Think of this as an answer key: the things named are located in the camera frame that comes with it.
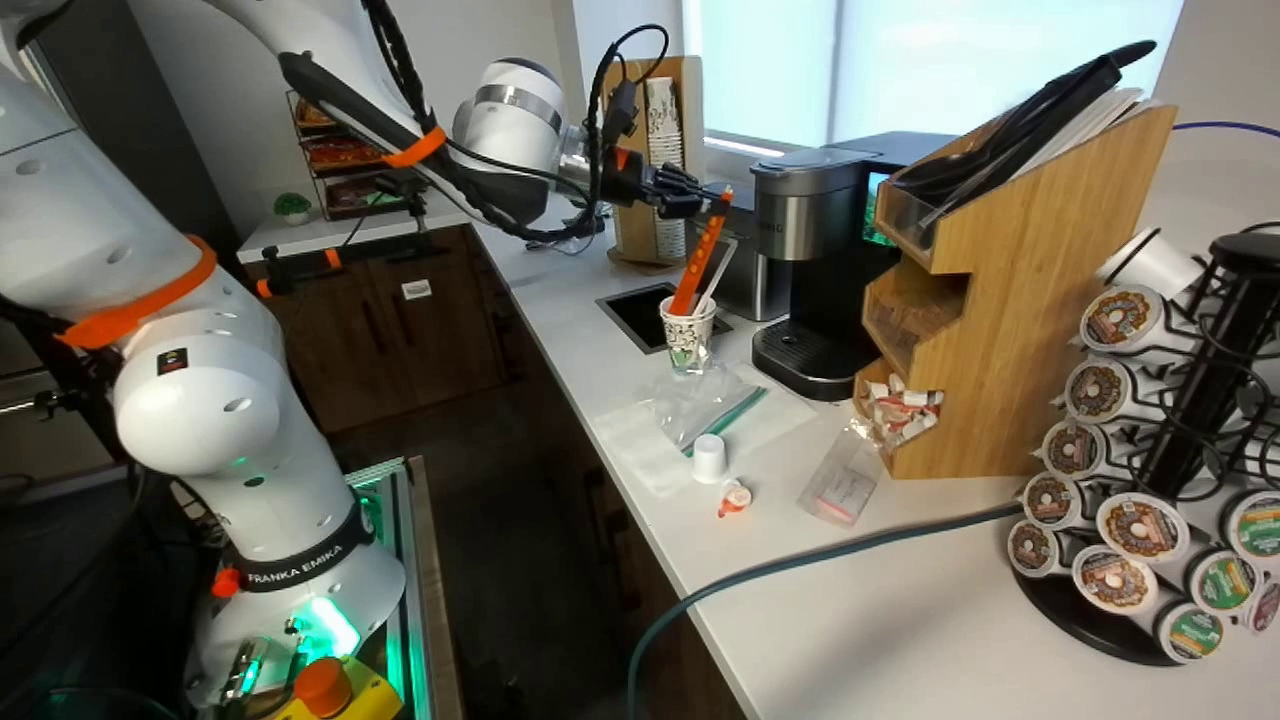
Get coffee pod carousel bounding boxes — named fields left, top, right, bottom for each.
left=1002, top=222, right=1280, bottom=667

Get clear sweetener packet bag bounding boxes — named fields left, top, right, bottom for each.
left=801, top=428, right=884, bottom=528

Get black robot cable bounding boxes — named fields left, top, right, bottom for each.
left=357, top=0, right=675, bottom=242

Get green cable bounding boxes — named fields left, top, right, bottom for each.
left=618, top=493, right=1031, bottom=720

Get wooden condiment organizer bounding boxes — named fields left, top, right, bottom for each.
left=854, top=103, right=1176, bottom=481

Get patterned paper cup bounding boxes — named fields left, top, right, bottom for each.
left=658, top=300, right=714, bottom=374

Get red emergency stop button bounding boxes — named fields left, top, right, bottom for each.
left=266, top=661, right=404, bottom=720

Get orange stick object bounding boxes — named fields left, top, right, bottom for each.
left=667, top=192, right=730, bottom=317

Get small orange white piece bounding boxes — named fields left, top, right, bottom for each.
left=714, top=481, right=757, bottom=518

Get black coffee machine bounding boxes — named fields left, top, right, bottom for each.
left=751, top=131, right=943, bottom=401

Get small white cap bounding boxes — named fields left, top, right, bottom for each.
left=693, top=435, right=727, bottom=485

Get wooden cup holder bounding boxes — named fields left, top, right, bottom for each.
left=604, top=54, right=705, bottom=267

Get clear plastic bag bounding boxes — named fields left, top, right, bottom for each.
left=658, top=370, right=764, bottom=450

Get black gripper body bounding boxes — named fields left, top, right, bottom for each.
left=591, top=137, right=700, bottom=221

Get black utensils in organizer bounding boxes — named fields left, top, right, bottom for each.
left=894, top=40, right=1150, bottom=208

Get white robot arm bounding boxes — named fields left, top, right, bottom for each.
left=0, top=0, right=719, bottom=707

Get white straw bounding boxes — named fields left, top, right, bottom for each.
left=696, top=241, right=738, bottom=317

